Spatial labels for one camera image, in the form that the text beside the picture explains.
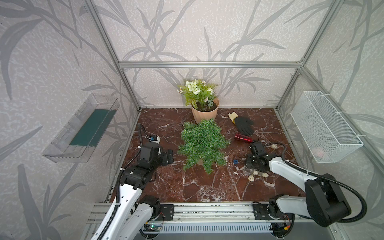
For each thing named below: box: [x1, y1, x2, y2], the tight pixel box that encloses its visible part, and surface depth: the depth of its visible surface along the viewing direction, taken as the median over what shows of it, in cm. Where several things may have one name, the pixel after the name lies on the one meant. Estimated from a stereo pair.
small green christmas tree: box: [178, 119, 231, 175], surface depth 71 cm
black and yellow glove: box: [228, 111, 255, 136], surface depth 111 cm
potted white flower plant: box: [177, 79, 220, 124], surface depth 93 cm
